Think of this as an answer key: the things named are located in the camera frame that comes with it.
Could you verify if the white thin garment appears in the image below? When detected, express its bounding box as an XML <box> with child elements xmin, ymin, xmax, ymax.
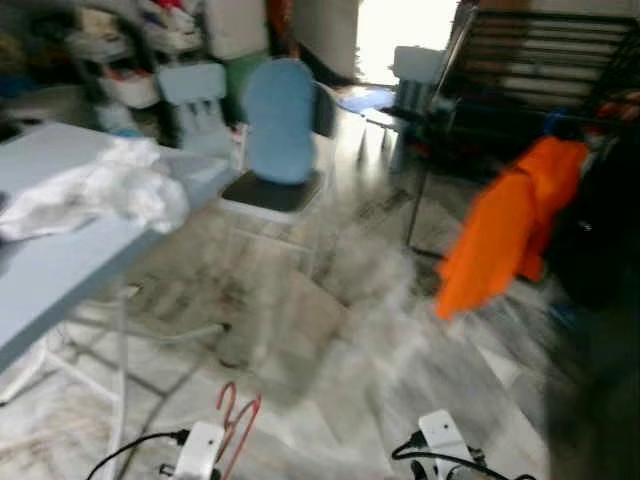
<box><xmin>0</xmin><ymin>138</ymin><xmax>191</xmax><ymax>241</ymax></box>

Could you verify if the black hanging garment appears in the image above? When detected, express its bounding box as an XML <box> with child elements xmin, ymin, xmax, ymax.
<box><xmin>545</xmin><ymin>130</ymin><xmax>640</xmax><ymax>311</ymax></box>

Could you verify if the orange shirt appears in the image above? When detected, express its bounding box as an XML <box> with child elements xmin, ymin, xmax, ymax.
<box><xmin>435</xmin><ymin>135</ymin><xmax>591</xmax><ymax>321</ymax></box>

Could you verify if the black metal drying rack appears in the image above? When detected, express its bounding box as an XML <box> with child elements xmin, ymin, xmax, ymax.
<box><xmin>405</xmin><ymin>8</ymin><xmax>640</xmax><ymax>251</ymax></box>

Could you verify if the white kid chair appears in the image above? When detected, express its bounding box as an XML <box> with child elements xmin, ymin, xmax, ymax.
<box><xmin>158</xmin><ymin>62</ymin><xmax>233</xmax><ymax>156</ymax></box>
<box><xmin>390</xmin><ymin>45</ymin><xmax>451</xmax><ymax>116</ymax></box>

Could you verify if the blue floor mat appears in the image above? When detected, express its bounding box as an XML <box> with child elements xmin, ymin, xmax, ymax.
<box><xmin>340</xmin><ymin>85</ymin><xmax>396</xmax><ymax>111</ymax></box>

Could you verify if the grey white folding chair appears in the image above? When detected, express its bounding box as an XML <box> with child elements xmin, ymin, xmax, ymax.
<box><xmin>215</xmin><ymin>80</ymin><xmax>341</xmax><ymax>226</ymax></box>

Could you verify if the light blue chair cushion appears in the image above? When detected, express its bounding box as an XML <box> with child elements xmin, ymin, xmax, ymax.
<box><xmin>240</xmin><ymin>58</ymin><xmax>319</xmax><ymax>186</ymax></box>

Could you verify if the white appliance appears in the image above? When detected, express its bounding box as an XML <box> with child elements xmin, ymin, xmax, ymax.
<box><xmin>205</xmin><ymin>0</ymin><xmax>271</xmax><ymax>61</ymax></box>

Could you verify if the white storage shelf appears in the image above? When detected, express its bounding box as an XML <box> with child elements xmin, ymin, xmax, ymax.
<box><xmin>65</xmin><ymin>5</ymin><xmax>211</xmax><ymax>111</ymax></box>

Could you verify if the pale blue folding table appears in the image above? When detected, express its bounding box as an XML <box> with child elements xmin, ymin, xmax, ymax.
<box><xmin>0</xmin><ymin>122</ymin><xmax>241</xmax><ymax>480</ymax></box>

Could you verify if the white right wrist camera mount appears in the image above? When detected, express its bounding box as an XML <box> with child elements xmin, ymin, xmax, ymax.
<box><xmin>418</xmin><ymin>410</ymin><xmax>471</xmax><ymax>480</ymax></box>

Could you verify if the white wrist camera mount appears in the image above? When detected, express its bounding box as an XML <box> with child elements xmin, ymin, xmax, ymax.
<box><xmin>172</xmin><ymin>420</ymin><xmax>226</xmax><ymax>480</ymax></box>
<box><xmin>418</xmin><ymin>410</ymin><xmax>471</xmax><ymax>480</ymax></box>

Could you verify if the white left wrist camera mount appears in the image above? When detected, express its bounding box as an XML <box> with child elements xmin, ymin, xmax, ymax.
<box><xmin>172</xmin><ymin>420</ymin><xmax>226</xmax><ymax>480</ymax></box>

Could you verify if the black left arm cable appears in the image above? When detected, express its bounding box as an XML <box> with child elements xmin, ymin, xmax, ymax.
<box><xmin>85</xmin><ymin>428</ymin><xmax>191</xmax><ymax>480</ymax></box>

